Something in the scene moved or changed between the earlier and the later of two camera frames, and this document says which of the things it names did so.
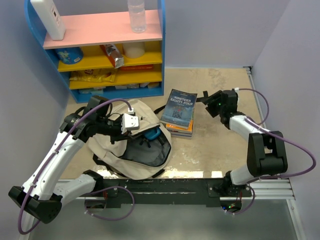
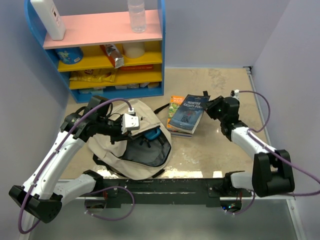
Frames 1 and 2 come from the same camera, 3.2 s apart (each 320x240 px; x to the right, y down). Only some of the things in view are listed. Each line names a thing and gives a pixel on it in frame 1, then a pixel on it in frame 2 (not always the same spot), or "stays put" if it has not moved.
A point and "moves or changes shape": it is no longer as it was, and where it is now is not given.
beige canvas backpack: x=138 y=155 stays put
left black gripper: x=127 y=135 stays put
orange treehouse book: x=189 y=128 → x=175 y=103
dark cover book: x=179 y=109 moves or changes shape
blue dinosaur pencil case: x=152 y=133 stays put
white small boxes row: x=100 y=90 stays put
